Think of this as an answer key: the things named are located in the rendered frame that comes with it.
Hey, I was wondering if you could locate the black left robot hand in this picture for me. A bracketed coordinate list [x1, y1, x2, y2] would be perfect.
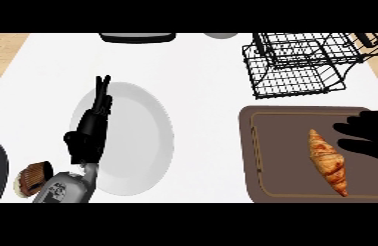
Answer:
[62, 74, 114, 166]

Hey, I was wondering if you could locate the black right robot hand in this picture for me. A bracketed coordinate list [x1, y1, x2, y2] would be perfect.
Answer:
[332, 110, 378, 159]

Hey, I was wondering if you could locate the golden brown croissant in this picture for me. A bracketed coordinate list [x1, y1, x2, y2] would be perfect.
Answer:
[307, 128, 350, 198]

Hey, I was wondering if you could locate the brown rectangular tray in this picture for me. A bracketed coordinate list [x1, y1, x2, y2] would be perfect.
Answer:
[238, 105, 378, 204]

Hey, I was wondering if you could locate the white oval plate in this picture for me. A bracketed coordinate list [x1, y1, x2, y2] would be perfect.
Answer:
[68, 81, 176, 197]

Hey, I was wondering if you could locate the chocolate cupcake in white wrapper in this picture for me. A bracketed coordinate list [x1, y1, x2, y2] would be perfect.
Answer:
[12, 160, 54, 200]

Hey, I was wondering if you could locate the dark round pan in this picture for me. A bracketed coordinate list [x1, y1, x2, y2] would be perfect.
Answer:
[0, 145, 10, 199]

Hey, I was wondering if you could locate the black rimmed flat appliance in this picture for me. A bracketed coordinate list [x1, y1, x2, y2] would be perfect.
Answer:
[97, 32, 177, 44]

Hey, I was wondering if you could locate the grey round object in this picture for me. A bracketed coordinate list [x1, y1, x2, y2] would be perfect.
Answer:
[202, 32, 239, 40]

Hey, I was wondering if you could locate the black wire tiered basket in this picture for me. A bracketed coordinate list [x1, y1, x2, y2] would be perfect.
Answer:
[241, 32, 378, 100]

